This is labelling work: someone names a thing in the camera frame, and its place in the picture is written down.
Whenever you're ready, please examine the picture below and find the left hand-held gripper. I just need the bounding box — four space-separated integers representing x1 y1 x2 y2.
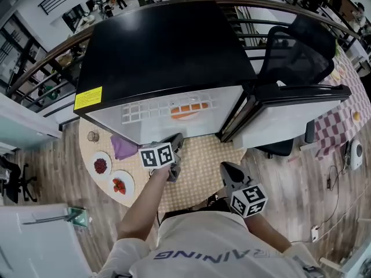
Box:
138 132 186 182

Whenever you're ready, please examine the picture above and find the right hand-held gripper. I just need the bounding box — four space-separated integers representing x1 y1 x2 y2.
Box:
219 161 269 219

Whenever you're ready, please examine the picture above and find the white plate of strawberries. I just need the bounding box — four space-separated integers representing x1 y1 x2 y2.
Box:
107 170 136 199

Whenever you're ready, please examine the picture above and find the white plate of orange food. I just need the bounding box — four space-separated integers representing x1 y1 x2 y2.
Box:
170 103 209 122

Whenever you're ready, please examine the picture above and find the white plate of red beans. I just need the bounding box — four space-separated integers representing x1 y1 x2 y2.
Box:
89 151 112 181

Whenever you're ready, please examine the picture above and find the black mini fridge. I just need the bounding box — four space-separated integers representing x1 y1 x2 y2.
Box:
72 1 353 151

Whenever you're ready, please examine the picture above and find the person's right forearm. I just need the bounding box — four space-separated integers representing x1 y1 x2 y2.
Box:
245 213 292 254

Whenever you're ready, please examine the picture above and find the person's left forearm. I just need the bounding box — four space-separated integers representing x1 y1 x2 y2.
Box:
117 166 172 249

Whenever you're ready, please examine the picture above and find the small plate with orange fruit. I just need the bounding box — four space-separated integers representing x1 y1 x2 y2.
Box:
350 108 364 125

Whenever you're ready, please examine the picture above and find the plate with yellow food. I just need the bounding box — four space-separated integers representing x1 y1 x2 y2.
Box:
330 64 347 83

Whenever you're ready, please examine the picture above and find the purple cloth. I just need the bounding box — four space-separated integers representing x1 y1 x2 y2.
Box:
110 134 140 160

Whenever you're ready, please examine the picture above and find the beige patterned tablecloth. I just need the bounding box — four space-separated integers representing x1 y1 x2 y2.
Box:
78 116 248 214

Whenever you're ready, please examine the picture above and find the person's white shirt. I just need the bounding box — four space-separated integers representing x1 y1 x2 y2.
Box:
97 209 330 278

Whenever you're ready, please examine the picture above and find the green glass pane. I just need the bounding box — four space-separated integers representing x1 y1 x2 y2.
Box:
67 207 89 228

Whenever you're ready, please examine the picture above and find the purple checkered tablecloth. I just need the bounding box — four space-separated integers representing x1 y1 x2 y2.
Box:
314 46 371 159

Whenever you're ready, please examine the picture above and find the white round appliance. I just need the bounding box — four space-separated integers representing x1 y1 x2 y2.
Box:
345 138 365 171

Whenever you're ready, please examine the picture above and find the white cabinet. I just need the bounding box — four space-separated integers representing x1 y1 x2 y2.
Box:
0 92 63 151

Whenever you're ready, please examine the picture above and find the black swivel chair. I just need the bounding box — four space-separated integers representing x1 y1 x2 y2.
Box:
0 154 38 205

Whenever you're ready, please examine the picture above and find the black mesh office chair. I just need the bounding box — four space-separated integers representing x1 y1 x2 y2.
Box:
252 13 337 159

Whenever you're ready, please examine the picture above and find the brown wooden handrail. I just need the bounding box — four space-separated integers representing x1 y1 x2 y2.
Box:
5 0 362 98

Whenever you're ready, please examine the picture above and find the white wire fridge shelf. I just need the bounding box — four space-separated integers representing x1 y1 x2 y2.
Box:
121 95 219 126

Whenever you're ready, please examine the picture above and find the black cable with adapter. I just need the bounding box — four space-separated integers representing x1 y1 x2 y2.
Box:
326 164 349 190

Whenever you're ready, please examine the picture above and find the white floor cable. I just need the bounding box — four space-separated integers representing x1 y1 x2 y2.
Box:
315 184 371 232

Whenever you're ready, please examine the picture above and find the white appliance with handle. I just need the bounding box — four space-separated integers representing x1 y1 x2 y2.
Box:
0 203 94 278

